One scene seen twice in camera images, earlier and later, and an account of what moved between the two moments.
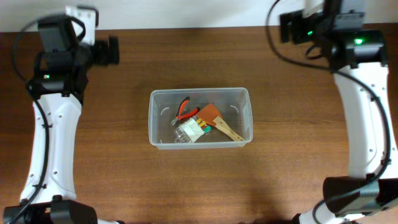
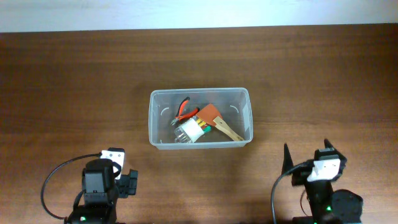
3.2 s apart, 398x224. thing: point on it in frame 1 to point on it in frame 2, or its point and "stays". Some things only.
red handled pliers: [181, 110] stays
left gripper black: [107, 56] to [129, 183]
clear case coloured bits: [191, 130] stays
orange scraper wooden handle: [210, 115] stays
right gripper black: [296, 20] to [300, 175]
